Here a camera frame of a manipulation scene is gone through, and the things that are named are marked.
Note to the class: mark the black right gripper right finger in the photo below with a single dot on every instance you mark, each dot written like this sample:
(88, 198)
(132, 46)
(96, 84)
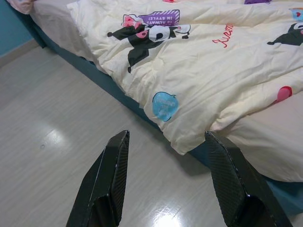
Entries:
(239, 184)

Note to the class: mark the cream cartoon print quilt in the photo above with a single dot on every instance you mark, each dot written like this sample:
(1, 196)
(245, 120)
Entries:
(201, 71)

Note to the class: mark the teal fabric bed frame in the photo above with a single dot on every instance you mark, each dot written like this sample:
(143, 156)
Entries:
(94, 68)

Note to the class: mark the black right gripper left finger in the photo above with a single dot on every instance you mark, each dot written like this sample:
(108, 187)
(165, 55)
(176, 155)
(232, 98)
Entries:
(104, 184)

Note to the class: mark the pink pillow with orange spots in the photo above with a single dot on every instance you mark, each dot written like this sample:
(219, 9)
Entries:
(22, 5)

